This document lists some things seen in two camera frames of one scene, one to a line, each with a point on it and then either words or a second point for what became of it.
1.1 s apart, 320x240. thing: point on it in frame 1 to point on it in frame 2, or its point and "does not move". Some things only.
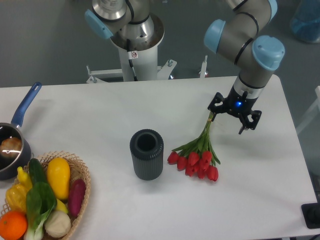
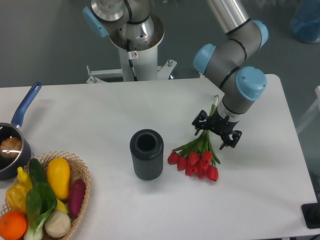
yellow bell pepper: (16, 197) does not move
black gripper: (237, 104) to (215, 123)
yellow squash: (58, 172) does not move
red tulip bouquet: (197, 157) does not move
